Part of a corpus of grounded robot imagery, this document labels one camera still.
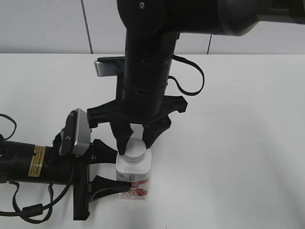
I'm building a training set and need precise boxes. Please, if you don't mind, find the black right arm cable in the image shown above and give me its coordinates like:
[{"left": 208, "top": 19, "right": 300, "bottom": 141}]
[{"left": 168, "top": 54, "right": 205, "bottom": 96}]

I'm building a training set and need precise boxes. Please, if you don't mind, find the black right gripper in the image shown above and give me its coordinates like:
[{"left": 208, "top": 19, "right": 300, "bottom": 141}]
[{"left": 87, "top": 95, "right": 188, "bottom": 156}]

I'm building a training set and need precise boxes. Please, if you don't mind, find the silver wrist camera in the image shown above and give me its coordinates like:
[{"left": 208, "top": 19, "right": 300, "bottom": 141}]
[
  {"left": 59, "top": 108, "right": 91, "bottom": 156},
  {"left": 94, "top": 56, "right": 125, "bottom": 77}
]

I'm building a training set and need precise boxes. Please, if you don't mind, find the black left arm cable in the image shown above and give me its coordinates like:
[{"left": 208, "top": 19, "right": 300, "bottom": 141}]
[{"left": 0, "top": 114, "right": 74, "bottom": 224}]

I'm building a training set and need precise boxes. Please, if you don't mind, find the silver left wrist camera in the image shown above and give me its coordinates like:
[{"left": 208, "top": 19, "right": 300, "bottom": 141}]
[{"left": 59, "top": 108, "right": 91, "bottom": 156}]

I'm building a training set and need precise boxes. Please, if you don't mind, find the white yili changqing yogurt bottle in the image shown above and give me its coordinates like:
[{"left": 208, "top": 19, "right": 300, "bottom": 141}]
[{"left": 116, "top": 149, "right": 152, "bottom": 200}]

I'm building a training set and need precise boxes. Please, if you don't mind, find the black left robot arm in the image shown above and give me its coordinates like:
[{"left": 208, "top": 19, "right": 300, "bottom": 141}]
[{"left": 0, "top": 136, "right": 132, "bottom": 220}]

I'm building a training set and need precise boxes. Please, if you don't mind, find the white round bottle cap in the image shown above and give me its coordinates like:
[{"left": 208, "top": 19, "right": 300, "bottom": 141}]
[{"left": 123, "top": 138, "right": 146, "bottom": 164}]

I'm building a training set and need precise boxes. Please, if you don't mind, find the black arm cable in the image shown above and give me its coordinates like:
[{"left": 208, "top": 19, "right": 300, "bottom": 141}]
[
  {"left": 0, "top": 114, "right": 74, "bottom": 224},
  {"left": 168, "top": 54, "right": 205, "bottom": 96}
]

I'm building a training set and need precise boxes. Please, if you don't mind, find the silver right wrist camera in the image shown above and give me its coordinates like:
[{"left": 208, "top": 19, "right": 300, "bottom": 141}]
[{"left": 94, "top": 56, "right": 125, "bottom": 77}]

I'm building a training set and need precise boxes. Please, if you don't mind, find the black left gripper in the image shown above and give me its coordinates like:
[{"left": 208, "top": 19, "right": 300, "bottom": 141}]
[{"left": 52, "top": 133, "right": 132, "bottom": 214}]

